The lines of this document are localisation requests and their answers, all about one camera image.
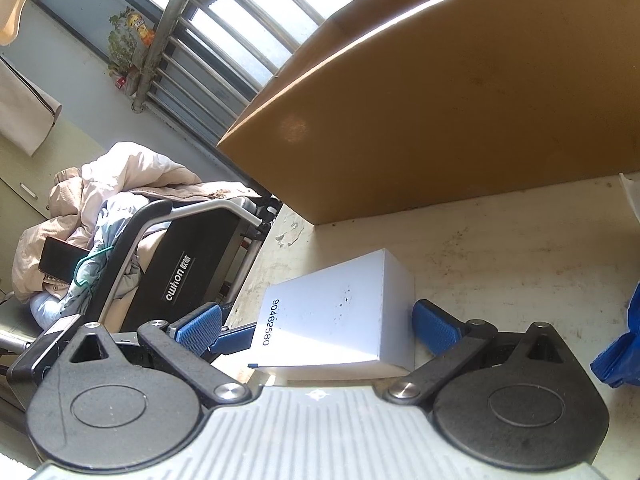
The black smartphone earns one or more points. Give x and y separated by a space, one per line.
60 259

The white carton box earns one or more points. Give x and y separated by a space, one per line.
330 310

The blue wet wipes pack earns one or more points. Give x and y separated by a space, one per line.
622 350

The black folding wheelchair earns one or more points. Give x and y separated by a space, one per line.
195 260

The metal window railing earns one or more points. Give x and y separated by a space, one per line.
165 30

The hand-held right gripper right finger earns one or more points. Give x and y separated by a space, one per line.
437 329

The beige hanging fabric bag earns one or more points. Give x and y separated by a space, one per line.
25 105

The black chair with clothes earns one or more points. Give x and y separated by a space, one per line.
130 170

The brown cardboard box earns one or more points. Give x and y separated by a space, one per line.
450 110

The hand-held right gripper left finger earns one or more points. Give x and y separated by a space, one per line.
200 329

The light blue garment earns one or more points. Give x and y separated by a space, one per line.
107 220

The potted green plant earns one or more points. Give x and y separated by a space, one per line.
122 45

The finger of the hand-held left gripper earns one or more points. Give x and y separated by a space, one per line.
237 340

